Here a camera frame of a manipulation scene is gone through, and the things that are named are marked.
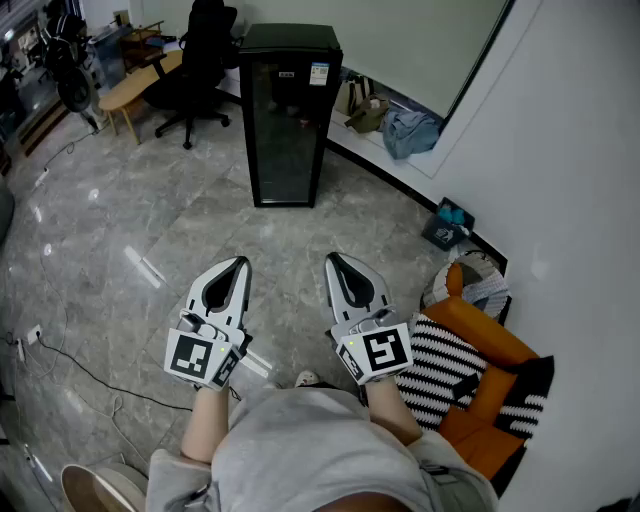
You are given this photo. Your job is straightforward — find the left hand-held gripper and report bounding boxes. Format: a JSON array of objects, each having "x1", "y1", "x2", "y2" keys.
[{"x1": 163, "y1": 256, "x2": 253, "y2": 391}]

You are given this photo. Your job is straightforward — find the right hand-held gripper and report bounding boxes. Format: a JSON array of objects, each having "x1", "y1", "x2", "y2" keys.
[{"x1": 325, "y1": 252, "x2": 415, "y2": 385}]

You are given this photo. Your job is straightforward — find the black glossy appliance door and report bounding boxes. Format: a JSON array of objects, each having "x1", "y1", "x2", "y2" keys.
[{"x1": 239, "y1": 52, "x2": 331, "y2": 209}]

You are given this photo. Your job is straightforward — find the person's left forearm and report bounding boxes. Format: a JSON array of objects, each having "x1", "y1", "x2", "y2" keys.
[{"x1": 179, "y1": 384, "x2": 232, "y2": 464}]

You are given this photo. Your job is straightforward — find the black glass-door fridge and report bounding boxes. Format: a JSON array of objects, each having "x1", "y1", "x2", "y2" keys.
[{"x1": 238, "y1": 23, "x2": 344, "y2": 209}]

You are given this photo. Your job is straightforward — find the dark blue box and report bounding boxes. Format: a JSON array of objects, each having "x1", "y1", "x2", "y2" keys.
[{"x1": 421, "y1": 197, "x2": 476, "y2": 252}]

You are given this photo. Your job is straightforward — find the striped woven basket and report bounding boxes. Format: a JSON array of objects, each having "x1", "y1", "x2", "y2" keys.
[{"x1": 422, "y1": 249, "x2": 511, "y2": 321}]

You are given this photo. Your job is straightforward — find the orange chair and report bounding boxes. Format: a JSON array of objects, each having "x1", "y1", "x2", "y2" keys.
[{"x1": 422, "y1": 262, "x2": 541, "y2": 481}]

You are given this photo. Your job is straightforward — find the person's grey shirt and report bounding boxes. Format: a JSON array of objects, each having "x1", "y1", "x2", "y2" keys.
[{"x1": 144, "y1": 387, "x2": 501, "y2": 512}]

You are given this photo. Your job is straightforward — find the blue cloth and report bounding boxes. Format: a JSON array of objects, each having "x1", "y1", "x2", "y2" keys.
[{"x1": 382, "y1": 108, "x2": 441, "y2": 161}]

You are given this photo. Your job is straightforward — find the olive green bag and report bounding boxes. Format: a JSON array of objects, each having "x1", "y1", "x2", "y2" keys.
[{"x1": 344, "y1": 93, "x2": 391, "y2": 134}]

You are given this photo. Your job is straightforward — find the beige tote bag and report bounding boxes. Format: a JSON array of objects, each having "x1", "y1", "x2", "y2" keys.
[{"x1": 333, "y1": 74, "x2": 375, "y2": 117}]

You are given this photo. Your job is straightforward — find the wooden table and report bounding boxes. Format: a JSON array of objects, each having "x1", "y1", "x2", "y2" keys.
[{"x1": 98, "y1": 49, "x2": 184, "y2": 146}]

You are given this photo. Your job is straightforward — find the round beige stool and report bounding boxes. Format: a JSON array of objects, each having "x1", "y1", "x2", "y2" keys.
[{"x1": 60, "y1": 462, "x2": 150, "y2": 512}]

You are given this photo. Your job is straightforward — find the black office chair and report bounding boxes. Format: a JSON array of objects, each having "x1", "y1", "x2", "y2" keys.
[{"x1": 142, "y1": 0, "x2": 241, "y2": 151}]

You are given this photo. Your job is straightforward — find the brown wooden shelf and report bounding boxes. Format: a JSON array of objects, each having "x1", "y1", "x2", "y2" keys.
[{"x1": 119, "y1": 19, "x2": 166, "y2": 71}]

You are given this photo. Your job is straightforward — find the black floor cable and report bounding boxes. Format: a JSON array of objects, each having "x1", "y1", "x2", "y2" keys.
[{"x1": 35, "y1": 335, "x2": 195, "y2": 413}]

